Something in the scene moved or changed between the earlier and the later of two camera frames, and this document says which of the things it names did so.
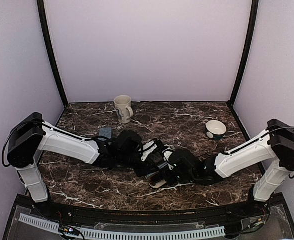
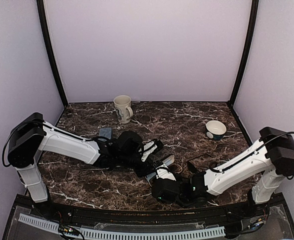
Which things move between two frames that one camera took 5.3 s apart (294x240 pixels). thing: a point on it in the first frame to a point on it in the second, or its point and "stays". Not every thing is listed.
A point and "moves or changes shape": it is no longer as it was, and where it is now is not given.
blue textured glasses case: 106,132 stays
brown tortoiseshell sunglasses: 154,178 moves or changes shape
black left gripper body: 140,172 stays
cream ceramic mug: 122,104 stays
